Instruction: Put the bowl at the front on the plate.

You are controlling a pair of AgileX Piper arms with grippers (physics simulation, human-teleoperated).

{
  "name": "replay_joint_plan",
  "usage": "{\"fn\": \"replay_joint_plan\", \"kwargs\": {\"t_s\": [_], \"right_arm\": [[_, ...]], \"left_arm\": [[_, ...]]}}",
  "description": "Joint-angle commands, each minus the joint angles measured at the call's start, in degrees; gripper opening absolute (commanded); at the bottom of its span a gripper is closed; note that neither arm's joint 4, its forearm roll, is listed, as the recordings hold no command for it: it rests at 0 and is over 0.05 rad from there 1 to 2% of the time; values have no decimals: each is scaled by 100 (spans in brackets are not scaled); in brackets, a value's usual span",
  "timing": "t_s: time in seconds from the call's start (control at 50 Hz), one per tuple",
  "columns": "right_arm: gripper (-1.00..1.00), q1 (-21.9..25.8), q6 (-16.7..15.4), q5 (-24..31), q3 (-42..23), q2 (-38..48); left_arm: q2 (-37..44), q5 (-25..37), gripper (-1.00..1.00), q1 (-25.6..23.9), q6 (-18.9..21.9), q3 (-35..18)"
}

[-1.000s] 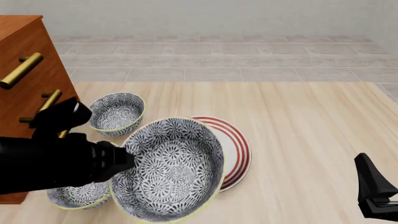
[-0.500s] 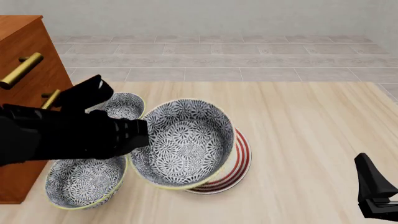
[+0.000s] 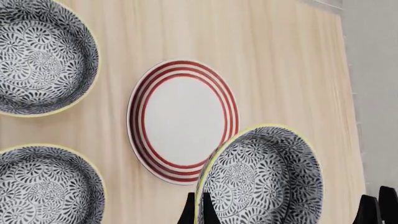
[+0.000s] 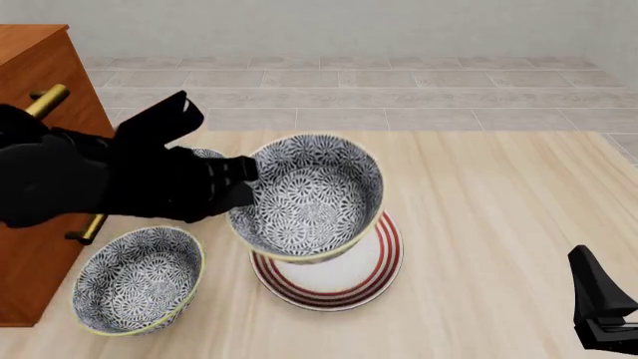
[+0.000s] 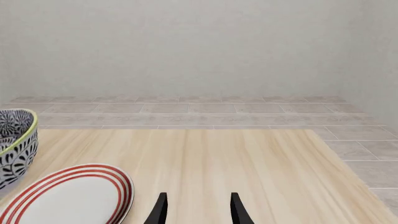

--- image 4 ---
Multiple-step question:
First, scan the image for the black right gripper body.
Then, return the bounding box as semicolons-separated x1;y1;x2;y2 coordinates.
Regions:
572;315;638;353

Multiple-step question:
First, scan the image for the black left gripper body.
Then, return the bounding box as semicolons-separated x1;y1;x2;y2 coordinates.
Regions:
107;144;226;224

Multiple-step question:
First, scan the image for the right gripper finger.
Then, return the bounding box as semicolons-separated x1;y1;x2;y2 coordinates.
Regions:
567;243;638;327

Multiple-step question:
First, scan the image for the wooden cabinet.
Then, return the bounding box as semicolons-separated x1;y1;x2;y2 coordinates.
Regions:
0;24;117;329

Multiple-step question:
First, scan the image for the white plate with red rings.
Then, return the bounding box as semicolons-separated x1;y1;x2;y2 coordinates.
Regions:
248;209;406;313

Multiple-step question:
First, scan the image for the brass drawer handle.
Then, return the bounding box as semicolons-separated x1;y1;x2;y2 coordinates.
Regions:
64;212;109;246
24;84;71;118

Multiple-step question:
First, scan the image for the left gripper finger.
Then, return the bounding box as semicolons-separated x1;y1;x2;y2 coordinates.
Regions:
213;155;260;185
217;181;256;218

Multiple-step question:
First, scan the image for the patterned black white bowl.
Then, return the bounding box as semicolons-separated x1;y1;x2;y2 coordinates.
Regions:
72;224;207;338
226;133;387;266
190;147;228;161

